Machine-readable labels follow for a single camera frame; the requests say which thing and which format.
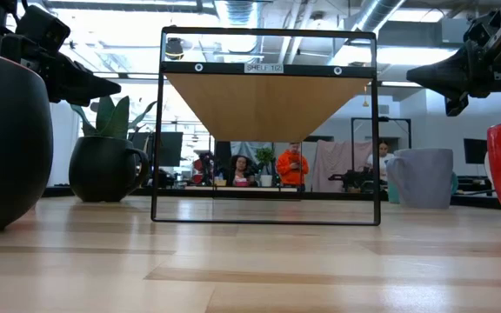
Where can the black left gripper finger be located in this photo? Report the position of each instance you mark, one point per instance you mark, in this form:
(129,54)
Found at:
(85,87)

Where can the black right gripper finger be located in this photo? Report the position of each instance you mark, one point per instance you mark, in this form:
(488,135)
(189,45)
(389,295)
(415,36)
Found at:
(442,76)

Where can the all black mug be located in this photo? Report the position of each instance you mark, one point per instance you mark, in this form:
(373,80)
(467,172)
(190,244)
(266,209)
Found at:
(98,169)

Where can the lavender mug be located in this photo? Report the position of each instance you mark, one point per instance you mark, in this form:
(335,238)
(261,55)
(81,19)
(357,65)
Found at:
(424,178)

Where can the black background robot arm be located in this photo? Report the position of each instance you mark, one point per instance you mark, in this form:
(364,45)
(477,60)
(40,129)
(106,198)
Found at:
(355,178)

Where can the black computer monitor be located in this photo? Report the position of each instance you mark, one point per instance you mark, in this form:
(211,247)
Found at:
(171,148)
(475,151)

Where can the person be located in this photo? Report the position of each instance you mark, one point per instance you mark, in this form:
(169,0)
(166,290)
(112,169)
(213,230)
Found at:
(241,171)
(292,167)
(383,158)

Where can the pink hanging cloth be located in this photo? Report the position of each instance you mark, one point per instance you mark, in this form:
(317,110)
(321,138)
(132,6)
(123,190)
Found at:
(337,165)

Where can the white shelf label sticker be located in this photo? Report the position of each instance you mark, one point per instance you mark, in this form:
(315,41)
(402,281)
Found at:
(263,68)

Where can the leafy plant white pot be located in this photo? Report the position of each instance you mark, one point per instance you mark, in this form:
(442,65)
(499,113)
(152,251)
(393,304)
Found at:
(266,167)

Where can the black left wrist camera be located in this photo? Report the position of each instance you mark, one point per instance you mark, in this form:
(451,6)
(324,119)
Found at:
(44,28)

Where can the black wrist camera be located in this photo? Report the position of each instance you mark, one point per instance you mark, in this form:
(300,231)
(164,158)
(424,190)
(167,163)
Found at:
(44,28)
(489,26)

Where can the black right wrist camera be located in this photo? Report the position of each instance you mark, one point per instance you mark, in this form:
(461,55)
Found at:
(489,26)

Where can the black metal rack frame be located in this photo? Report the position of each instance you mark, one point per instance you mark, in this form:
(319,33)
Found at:
(381,118)

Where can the black hanging dome camera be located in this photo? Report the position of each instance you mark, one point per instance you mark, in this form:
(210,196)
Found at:
(174,48)

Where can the black aluminium table frame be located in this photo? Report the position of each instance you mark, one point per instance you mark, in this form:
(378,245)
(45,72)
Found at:
(59,191)

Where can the wooden shelf black metal frame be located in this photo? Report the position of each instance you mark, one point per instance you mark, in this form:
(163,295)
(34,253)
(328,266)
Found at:
(263,108)

